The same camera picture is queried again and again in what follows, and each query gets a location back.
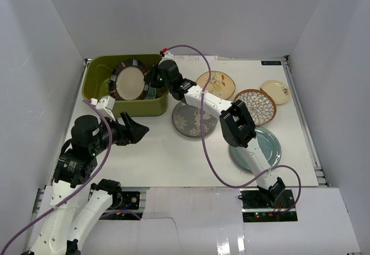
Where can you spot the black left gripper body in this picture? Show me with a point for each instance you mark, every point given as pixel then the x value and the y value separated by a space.
pixel 124 132

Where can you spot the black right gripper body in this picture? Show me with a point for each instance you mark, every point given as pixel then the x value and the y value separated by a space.
pixel 160 81

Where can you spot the red and teal floral plate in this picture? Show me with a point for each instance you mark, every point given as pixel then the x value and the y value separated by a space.
pixel 151 93

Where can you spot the dark rimmed cream plate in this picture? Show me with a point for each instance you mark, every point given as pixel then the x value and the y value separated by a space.
pixel 127 81

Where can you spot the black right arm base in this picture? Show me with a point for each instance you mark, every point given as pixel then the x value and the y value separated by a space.
pixel 256 210

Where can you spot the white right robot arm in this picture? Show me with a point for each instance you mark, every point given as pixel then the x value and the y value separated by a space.
pixel 237 126

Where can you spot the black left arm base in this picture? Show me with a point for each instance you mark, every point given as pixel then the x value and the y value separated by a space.
pixel 125 207

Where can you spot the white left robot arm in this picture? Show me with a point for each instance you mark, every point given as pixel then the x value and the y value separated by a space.
pixel 65 230

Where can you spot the olive green plastic bin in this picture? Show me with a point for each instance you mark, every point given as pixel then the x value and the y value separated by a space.
pixel 97 84

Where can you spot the white paper sheets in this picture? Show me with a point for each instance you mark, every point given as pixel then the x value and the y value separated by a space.
pixel 195 58

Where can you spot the grey reindeer snowflake plate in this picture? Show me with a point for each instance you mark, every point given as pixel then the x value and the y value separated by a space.
pixel 189 120

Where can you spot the beige bird branch plate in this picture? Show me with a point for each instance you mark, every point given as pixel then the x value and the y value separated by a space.
pixel 220 84

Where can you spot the blue label sticker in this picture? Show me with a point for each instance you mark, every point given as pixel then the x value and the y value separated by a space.
pixel 271 63

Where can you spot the brown rimmed petal pattern bowl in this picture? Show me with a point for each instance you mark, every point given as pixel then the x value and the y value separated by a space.
pixel 261 106

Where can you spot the small cream flower plate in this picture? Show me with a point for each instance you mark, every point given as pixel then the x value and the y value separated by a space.
pixel 278 91

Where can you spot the light blue ceramic plate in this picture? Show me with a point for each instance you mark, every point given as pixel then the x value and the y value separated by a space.
pixel 269 144

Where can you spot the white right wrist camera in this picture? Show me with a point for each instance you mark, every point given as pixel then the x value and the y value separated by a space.
pixel 166 55

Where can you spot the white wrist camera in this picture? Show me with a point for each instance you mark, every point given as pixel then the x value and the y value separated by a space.
pixel 166 55
pixel 104 106

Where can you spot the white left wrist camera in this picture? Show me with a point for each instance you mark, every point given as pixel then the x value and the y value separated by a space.
pixel 104 106

